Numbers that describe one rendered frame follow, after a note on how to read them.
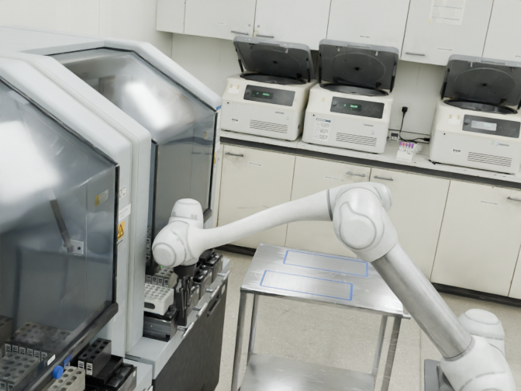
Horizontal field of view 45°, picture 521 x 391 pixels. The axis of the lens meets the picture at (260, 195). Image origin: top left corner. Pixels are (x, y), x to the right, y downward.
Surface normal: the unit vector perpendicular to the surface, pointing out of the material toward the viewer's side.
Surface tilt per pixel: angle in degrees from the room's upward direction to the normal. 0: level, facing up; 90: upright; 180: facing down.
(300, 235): 90
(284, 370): 0
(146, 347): 0
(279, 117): 90
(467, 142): 90
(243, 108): 90
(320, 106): 59
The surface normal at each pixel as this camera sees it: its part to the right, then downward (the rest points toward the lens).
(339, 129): -0.23, 0.29
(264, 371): 0.10, -0.94
